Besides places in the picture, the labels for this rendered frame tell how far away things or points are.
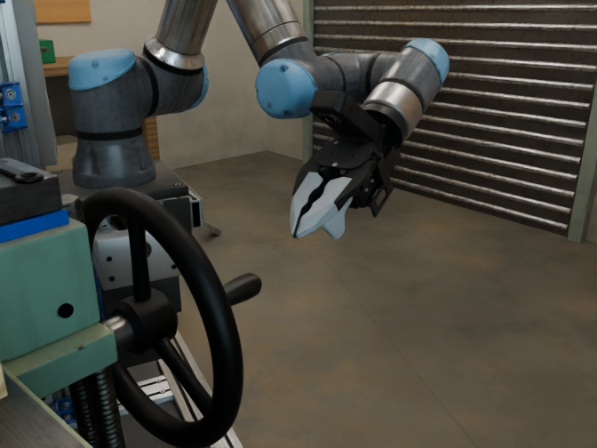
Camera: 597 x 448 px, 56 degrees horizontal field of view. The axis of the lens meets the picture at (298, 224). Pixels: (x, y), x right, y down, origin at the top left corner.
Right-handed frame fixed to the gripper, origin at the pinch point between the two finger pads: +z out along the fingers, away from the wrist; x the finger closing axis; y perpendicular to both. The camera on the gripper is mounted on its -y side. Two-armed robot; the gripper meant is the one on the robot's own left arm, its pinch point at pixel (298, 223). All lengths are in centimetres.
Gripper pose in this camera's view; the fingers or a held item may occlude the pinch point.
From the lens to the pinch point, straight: 62.8
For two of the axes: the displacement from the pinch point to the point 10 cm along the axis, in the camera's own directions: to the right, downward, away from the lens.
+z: -5.1, 7.2, -4.7
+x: -7.9, -1.8, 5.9
